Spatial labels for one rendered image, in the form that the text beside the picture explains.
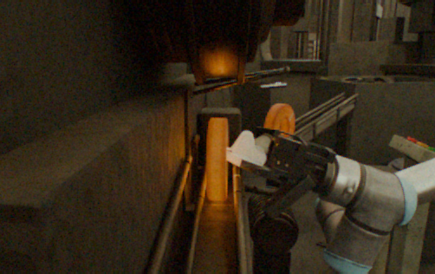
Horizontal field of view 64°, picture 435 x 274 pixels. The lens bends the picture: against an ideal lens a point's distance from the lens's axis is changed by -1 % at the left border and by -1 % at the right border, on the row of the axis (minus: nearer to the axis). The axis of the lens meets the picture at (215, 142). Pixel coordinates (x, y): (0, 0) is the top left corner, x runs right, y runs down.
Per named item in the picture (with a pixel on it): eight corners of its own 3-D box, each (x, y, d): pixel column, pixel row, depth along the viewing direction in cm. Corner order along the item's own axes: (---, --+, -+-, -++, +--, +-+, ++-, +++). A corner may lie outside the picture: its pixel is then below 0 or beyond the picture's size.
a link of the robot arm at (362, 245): (353, 256, 78) (377, 209, 75) (371, 290, 67) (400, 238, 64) (314, 244, 78) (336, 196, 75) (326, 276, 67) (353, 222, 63)
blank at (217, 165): (205, 125, 57) (225, 126, 57) (212, 112, 72) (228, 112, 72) (205, 214, 60) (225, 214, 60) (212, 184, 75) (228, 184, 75)
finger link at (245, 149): (224, 124, 64) (271, 140, 65) (214, 153, 66) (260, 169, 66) (223, 127, 61) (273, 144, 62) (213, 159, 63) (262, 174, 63)
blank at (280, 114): (271, 161, 112) (281, 163, 110) (257, 128, 102) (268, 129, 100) (289, 127, 120) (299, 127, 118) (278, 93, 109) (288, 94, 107)
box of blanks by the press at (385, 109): (344, 181, 264) (354, 78, 245) (296, 153, 342) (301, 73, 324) (455, 172, 286) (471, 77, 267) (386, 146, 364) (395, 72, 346)
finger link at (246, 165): (242, 153, 66) (284, 167, 66) (238, 161, 66) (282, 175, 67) (243, 160, 61) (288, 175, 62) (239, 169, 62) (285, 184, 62)
